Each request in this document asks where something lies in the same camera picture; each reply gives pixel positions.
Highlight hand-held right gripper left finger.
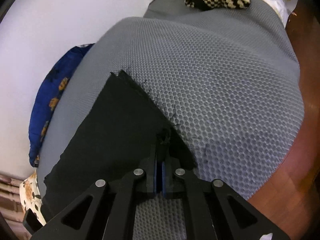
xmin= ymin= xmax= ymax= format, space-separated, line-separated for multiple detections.
xmin=30 ymin=142 xmax=162 ymax=240

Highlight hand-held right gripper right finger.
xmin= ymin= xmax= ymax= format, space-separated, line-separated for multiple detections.
xmin=162 ymin=154 xmax=292 ymax=240

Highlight black pants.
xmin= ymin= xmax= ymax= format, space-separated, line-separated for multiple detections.
xmin=42 ymin=69 xmax=197 ymax=228

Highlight grey mesh mat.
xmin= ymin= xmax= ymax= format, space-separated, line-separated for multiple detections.
xmin=37 ymin=0 xmax=307 ymax=240

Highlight cream floral sheet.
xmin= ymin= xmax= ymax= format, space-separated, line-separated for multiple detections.
xmin=19 ymin=172 xmax=47 ymax=226

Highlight blue floral blanket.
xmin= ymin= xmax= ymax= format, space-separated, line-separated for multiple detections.
xmin=28 ymin=43 xmax=96 ymax=167

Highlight pink striped cloth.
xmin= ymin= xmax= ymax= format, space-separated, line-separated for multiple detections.
xmin=0 ymin=172 xmax=33 ymax=232

